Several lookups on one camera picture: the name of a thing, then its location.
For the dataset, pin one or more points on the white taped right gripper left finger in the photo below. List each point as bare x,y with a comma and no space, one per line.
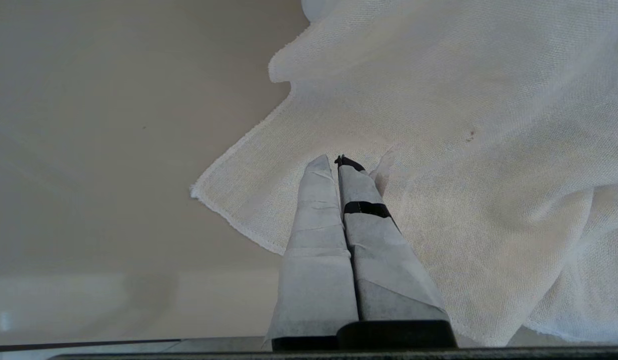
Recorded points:
314,260

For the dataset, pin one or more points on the white woven cloth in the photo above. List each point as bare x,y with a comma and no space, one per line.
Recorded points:
489,100

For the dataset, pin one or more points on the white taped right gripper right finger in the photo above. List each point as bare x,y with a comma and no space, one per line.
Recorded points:
389,280

